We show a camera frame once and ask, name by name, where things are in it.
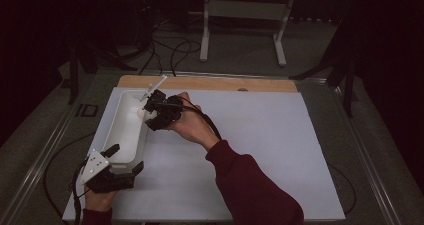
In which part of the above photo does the black tripod stand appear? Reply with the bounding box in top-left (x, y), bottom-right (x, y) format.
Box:
top-left (67, 39), bottom-right (138, 106)
top-left (288, 49), bottom-right (360, 118)

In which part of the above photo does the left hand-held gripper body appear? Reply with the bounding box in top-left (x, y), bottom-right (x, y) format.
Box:
top-left (79, 148), bottom-right (137, 195)

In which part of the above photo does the person's right hand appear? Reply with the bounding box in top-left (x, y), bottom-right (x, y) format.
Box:
top-left (167, 91), bottom-right (222, 152)

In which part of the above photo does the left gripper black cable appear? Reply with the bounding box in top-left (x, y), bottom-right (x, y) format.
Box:
top-left (43, 131), bottom-right (98, 225)

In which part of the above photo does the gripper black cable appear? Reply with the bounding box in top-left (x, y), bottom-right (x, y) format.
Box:
top-left (43, 131), bottom-right (98, 225)
top-left (156, 96), bottom-right (357, 216)

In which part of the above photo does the person's left hand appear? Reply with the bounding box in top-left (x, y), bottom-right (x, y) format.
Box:
top-left (83, 185), bottom-right (118, 213)

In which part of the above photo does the black looped floor cable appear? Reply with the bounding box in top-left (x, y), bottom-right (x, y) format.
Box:
top-left (169, 39), bottom-right (202, 78)

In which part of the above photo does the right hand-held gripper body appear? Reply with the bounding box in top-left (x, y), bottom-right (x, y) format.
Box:
top-left (138, 74), bottom-right (184, 129)

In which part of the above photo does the black square floor frame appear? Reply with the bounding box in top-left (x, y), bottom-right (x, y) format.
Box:
top-left (74, 103), bottom-right (100, 118)

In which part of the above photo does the white table board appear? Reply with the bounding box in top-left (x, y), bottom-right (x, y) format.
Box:
top-left (62, 86), bottom-right (347, 223)

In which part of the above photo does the white plastic bin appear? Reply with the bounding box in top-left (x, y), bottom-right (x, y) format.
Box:
top-left (101, 89), bottom-right (151, 175)

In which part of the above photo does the grey metal stand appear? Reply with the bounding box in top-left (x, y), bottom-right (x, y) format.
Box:
top-left (199, 0), bottom-right (298, 68)

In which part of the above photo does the metal floor rail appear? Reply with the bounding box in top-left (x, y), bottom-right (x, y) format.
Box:
top-left (96, 69), bottom-right (329, 85)
top-left (329, 84), bottom-right (403, 225)
top-left (0, 84), bottom-right (88, 225)

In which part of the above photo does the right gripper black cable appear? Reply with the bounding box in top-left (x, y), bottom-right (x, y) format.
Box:
top-left (156, 96), bottom-right (357, 216)

